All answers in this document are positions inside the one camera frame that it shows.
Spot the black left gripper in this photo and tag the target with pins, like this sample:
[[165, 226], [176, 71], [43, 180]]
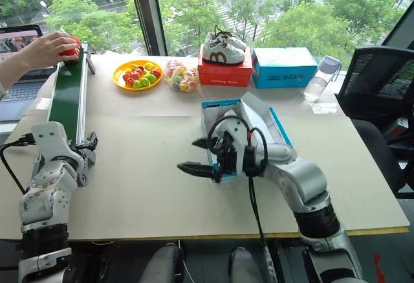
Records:
[[89, 142]]

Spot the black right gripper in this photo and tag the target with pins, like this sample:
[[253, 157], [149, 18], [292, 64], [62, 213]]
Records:
[[228, 158]]

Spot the red round toy fruit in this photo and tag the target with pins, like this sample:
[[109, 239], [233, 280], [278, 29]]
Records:
[[71, 49]]

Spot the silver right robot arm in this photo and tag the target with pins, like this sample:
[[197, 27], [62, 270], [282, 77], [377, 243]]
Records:
[[304, 179]]

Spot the person's forearm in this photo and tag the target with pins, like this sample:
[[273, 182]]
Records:
[[11, 71]]

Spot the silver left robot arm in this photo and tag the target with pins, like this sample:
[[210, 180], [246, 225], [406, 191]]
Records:
[[45, 195]]

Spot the open blue white shoebox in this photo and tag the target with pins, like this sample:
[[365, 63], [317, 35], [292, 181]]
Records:
[[258, 118]]

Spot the red shoebox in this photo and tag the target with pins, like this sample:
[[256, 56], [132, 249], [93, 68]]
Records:
[[223, 74]]

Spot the closed blue shoebox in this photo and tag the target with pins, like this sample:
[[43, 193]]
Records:
[[281, 66]]

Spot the person's bare hand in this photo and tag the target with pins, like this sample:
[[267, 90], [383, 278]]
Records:
[[48, 50]]

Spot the green conveyor belt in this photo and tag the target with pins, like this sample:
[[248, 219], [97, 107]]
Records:
[[66, 92]]

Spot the yellow plate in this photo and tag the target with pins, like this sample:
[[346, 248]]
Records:
[[119, 77]]

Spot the small red toy fruit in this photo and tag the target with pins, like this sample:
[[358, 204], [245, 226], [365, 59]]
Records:
[[135, 75], [130, 81], [156, 73]]

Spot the small green toy fruit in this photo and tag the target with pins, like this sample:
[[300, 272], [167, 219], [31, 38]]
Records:
[[137, 84], [144, 81], [151, 77]]

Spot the clear bag of colourful toys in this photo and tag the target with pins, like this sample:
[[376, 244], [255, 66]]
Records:
[[181, 77]]

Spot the dark laptop computer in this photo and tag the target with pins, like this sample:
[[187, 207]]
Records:
[[19, 93]]

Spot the white brown sneaker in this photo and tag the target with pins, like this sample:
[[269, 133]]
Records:
[[234, 40], [223, 53]]

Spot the dark grey rounded cover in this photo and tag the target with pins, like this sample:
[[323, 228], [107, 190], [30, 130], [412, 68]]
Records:
[[242, 265], [165, 263]]

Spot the clear bottle lavender lid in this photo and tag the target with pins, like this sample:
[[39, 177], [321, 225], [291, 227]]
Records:
[[318, 85]]

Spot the black window pillar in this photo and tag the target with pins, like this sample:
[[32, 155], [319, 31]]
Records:
[[147, 11]]

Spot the black mesh office chair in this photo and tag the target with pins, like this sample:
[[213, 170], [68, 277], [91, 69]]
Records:
[[375, 82]]

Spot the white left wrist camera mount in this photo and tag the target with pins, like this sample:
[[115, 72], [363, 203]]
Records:
[[51, 135]]

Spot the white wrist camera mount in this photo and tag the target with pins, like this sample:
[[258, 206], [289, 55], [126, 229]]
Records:
[[234, 131], [51, 135]]

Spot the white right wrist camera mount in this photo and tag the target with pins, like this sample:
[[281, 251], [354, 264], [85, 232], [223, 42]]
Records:
[[234, 131]]

